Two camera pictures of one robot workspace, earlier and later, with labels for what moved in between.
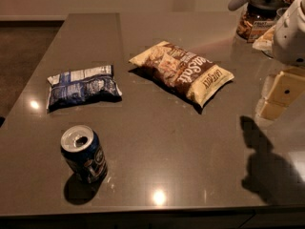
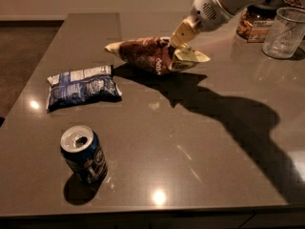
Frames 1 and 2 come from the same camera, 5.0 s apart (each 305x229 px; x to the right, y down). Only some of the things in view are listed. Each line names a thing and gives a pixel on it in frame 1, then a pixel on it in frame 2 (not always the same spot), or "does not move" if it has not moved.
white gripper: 291,38 → 206,12
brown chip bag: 182,70 → 154,55
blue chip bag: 92,85 does not move
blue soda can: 82,149 does not move
